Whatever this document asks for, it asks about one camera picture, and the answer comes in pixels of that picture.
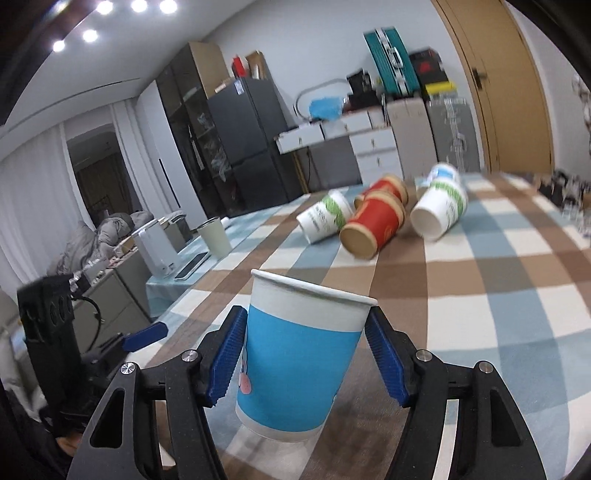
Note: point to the red paper cup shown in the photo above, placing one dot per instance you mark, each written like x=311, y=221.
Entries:
x=388, y=184
x=376, y=222

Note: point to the round ceiling light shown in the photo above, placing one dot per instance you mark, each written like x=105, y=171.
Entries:
x=90, y=35
x=105, y=6
x=168, y=5
x=58, y=45
x=138, y=4

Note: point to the white lidded container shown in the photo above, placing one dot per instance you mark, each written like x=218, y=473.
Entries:
x=175, y=228

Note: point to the black smartphone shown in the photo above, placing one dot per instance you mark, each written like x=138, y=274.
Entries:
x=191, y=266

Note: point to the brown cardboard box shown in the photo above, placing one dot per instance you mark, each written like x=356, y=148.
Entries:
x=258, y=64

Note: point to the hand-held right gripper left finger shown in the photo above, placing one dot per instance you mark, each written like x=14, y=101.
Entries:
x=227, y=357

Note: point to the grey side cabinet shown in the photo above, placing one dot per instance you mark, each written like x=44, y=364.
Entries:
x=124, y=290

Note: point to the checkered tablecloth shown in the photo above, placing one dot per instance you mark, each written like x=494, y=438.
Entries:
x=485, y=300

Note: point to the dark grey refrigerator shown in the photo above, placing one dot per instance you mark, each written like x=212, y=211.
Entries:
x=249, y=138

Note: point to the grey patterned box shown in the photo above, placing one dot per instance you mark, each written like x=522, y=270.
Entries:
x=451, y=134

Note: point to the white paper cup blue print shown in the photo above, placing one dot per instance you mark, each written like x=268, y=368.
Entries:
x=443, y=171

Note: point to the white drawer cabinet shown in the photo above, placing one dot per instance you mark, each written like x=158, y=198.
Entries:
x=374, y=147

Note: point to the teal suitcase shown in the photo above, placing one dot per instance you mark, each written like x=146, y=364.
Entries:
x=388, y=60

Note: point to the yellow and black box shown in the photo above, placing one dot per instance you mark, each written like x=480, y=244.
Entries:
x=441, y=89

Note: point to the blue plastic bag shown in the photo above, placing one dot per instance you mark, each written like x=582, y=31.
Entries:
x=325, y=108

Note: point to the red bottle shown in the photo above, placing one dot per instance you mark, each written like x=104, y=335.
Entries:
x=238, y=67

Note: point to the white paper cup green band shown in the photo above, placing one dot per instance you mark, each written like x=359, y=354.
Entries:
x=318, y=219
x=438, y=207

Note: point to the grey blanket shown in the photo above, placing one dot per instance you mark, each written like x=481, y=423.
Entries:
x=87, y=240

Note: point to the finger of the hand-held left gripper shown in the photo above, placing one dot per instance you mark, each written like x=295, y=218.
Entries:
x=144, y=336

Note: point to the black and red box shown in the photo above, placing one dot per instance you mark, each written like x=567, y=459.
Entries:
x=427, y=64

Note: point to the blue and white paper cup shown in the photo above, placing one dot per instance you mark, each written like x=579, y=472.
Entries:
x=295, y=360

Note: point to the dark tabletop clutter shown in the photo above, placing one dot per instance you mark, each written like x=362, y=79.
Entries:
x=565, y=194

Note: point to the dark glass display cabinet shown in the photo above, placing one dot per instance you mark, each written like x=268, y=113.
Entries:
x=184, y=120

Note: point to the white electric kettle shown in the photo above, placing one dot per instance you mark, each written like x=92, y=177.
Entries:
x=154, y=247

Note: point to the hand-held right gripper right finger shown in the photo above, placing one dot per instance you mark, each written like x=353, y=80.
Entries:
x=387, y=362

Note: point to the beige tumbler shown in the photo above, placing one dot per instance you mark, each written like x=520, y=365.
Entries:
x=214, y=237

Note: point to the wooden door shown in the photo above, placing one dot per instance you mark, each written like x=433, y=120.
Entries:
x=503, y=92

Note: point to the black countertop appliance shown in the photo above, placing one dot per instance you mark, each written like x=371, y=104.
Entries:
x=360, y=85

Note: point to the white curtain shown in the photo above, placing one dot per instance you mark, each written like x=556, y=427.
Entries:
x=32, y=198

